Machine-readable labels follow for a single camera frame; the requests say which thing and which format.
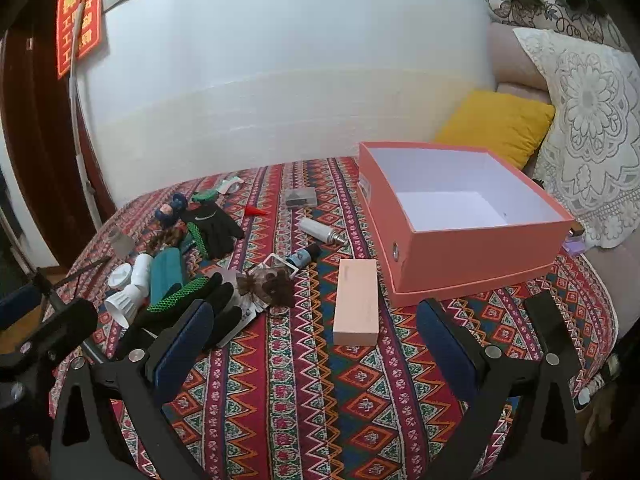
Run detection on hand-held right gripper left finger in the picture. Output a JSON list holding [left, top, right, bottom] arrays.
[[50, 299, 217, 480]]

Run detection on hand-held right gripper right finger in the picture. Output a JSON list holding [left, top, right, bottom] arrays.
[[416, 290, 585, 480]]

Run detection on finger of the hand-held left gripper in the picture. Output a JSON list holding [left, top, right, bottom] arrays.
[[0, 297, 99, 367]]

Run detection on black glove green mesh cuff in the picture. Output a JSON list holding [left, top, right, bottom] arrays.
[[179, 207, 246, 259], [117, 272, 243, 361]]

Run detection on dark teal foil packet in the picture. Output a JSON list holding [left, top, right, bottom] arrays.
[[150, 249, 187, 306]]

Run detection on pink cardboard box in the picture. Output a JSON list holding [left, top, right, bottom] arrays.
[[357, 141, 576, 308]]

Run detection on small peach box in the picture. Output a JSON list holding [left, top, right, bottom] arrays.
[[332, 259, 379, 347]]

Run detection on blue curved object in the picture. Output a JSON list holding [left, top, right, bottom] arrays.
[[0, 285, 50, 332]]

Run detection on black rod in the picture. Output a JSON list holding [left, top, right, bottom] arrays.
[[50, 256, 113, 292]]

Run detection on white ribbed plastic cone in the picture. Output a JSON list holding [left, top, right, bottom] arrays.
[[104, 284, 146, 326]]

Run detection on small white bottle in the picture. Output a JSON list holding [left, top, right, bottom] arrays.
[[131, 253, 153, 297]]

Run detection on clear plastic jar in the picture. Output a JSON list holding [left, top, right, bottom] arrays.
[[107, 226, 137, 259]]

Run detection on brown braided hair piece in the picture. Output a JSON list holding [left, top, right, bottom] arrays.
[[145, 225, 186, 253]]

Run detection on red patterned blanket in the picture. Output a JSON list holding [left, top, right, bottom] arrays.
[[42, 156, 621, 480]]

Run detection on white tube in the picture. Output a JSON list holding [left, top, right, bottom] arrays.
[[298, 217, 347, 247]]

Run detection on beige cushion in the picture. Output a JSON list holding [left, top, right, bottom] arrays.
[[582, 245, 640, 356]]

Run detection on clear plastic box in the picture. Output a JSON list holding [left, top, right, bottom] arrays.
[[285, 187, 319, 208]]

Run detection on white pipe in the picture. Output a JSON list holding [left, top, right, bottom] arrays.
[[67, 0, 103, 226]]

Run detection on yellow pillow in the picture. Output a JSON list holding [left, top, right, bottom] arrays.
[[432, 90, 556, 171]]

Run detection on white lace pillow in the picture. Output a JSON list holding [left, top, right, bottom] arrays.
[[512, 27, 640, 251]]

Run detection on floral patterned cover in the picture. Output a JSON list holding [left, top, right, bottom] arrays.
[[482, 0, 631, 53]]

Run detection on white rectangular frame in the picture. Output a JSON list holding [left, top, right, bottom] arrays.
[[269, 253, 301, 278]]

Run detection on dark wooden door frame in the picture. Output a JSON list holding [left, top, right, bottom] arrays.
[[0, 0, 118, 271]]

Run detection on red wall poster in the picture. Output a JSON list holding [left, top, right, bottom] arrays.
[[56, 0, 106, 80]]

